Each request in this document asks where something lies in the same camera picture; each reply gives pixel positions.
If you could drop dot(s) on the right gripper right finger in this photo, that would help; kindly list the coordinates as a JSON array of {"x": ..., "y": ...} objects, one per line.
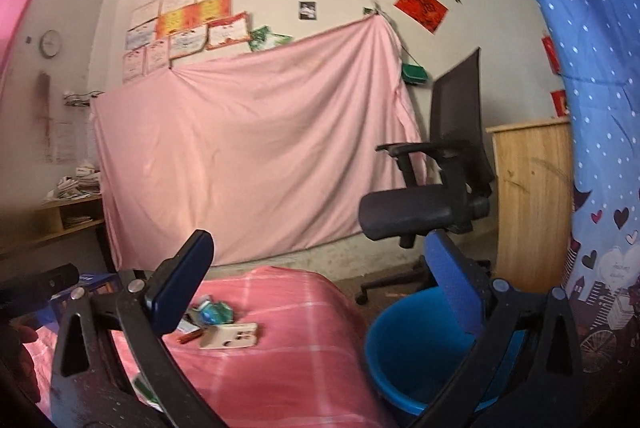
[{"x": 525, "y": 365}]

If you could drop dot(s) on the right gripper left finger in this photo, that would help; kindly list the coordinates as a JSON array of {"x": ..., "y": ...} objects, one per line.
[{"x": 89, "y": 385}]

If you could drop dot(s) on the green snack wrapper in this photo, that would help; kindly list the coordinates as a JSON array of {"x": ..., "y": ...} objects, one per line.
[{"x": 207, "y": 312}]

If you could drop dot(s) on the person's left hand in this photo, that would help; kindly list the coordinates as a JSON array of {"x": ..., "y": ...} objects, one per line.
[{"x": 18, "y": 360}]

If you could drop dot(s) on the blue cardboard box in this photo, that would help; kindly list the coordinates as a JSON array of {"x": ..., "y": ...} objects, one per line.
[{"x": 93, "y": 283}]

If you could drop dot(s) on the orange lighter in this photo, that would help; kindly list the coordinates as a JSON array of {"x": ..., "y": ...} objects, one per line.
[{"x": 188, "y": 337}]

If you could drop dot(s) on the blue plastic bucket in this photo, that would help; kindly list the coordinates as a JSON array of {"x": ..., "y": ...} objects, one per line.
[{"x": 414, "y": 347}]

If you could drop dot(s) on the stack of papers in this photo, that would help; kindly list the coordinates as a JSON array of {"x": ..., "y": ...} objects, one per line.
[{"x": 85, "y": 182}]

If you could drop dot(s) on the pink checked tablecloth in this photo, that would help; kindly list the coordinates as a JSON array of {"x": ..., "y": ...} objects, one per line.
[{"x": 306, "y": 368}]

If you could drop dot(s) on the wooden cabinet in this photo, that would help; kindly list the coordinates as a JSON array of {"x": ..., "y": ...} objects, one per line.
[{"x": 534, "y": 169}]

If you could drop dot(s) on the black office chair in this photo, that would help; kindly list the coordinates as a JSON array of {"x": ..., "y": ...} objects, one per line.
[{"x": 447, "y": 178}]

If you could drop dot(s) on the pink hanging sheet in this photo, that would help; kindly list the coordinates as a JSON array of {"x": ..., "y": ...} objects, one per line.
[{"x": 270, "y": 152}]

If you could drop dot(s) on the green hanging brush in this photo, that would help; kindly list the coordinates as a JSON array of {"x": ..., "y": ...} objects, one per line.
[{"x": 413, "y": 75}]

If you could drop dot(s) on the red framed certificate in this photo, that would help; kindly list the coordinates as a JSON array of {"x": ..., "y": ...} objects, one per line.
[{"x": 228, "y": 31}]

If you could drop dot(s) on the orange certificate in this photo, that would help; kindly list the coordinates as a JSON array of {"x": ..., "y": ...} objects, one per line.
[{"x": 195, "y": 15}]

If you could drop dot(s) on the blue patterned curtain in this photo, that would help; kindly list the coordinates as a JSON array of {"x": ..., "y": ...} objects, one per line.
[{"x": 597, "y": 44}]

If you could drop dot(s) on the small black white photo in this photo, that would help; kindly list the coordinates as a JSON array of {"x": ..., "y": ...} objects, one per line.
[{"x": 307, "y": 11}]

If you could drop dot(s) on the wooden wall shelf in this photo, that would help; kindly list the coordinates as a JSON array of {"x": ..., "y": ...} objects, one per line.
[{"x": 49, "y": 223}]

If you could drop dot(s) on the round wall clock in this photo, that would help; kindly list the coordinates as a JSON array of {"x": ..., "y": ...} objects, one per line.
[{"x": 50, "y": 44}]

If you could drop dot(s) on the red diamond wall poster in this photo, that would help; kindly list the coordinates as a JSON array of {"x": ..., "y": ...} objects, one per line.
[{"x": 428, "y": 13}]

